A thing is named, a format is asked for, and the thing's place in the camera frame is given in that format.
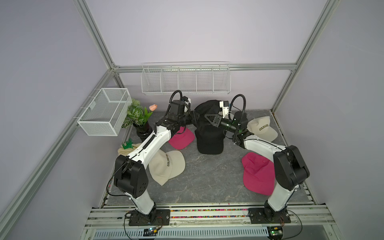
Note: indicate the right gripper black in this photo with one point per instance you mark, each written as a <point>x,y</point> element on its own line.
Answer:
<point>218,120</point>

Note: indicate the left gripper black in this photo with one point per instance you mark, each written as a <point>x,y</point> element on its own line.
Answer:
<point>193,117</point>

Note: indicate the black cap with white label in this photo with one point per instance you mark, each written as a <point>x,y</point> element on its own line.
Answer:
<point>210,140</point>

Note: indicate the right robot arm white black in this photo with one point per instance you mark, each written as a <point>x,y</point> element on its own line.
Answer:
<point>290,169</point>

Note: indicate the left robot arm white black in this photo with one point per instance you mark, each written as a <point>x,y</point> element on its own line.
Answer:
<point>130,175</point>

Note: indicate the pink cap left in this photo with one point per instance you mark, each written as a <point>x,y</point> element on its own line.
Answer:
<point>182,138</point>

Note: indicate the pink cap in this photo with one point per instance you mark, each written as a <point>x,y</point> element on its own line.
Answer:
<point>182,138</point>
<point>259,174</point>

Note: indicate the pink tulip flower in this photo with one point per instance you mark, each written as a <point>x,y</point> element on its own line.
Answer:
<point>153,107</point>

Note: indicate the black plant pot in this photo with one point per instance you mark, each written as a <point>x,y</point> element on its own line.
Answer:
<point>143,131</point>

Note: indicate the cream cap back right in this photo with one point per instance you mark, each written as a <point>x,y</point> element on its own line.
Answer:
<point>261,127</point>

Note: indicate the cream cap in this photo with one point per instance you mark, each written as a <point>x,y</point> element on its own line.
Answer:
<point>166,165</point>
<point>261,127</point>

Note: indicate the green artificial plant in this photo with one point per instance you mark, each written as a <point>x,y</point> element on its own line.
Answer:
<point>136,115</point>

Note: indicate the cream cap front left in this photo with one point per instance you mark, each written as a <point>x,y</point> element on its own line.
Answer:
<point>166,165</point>

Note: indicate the small green toy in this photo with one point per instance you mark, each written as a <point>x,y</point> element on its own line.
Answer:
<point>128,144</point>

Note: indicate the pink cap right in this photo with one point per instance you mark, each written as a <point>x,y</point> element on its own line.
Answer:
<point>259,174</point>

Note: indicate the green circuit board left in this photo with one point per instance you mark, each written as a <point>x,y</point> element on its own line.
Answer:
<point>151,232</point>

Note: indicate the green circuit board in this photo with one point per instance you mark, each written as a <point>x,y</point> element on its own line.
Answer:
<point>151,232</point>
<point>275,232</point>

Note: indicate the green circuit board right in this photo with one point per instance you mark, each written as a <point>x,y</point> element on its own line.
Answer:
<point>275,232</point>

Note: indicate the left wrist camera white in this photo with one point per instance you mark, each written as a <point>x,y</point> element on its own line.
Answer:
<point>187,104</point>

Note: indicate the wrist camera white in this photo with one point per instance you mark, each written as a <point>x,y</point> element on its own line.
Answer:
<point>187,104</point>
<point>224,109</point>

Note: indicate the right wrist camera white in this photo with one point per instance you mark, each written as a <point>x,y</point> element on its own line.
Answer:
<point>224,109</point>

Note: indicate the long white wire shelf basket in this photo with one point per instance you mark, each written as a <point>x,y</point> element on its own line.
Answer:
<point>188,77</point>

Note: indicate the white wire cube basket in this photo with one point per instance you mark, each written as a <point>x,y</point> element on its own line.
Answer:
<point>105,114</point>

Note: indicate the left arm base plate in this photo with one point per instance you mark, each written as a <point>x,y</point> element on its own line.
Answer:
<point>158,217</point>

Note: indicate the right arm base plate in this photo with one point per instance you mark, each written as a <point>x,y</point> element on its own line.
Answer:
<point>268,216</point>

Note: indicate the white slotted cable duct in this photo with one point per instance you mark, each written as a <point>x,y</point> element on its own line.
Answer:
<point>181,233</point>

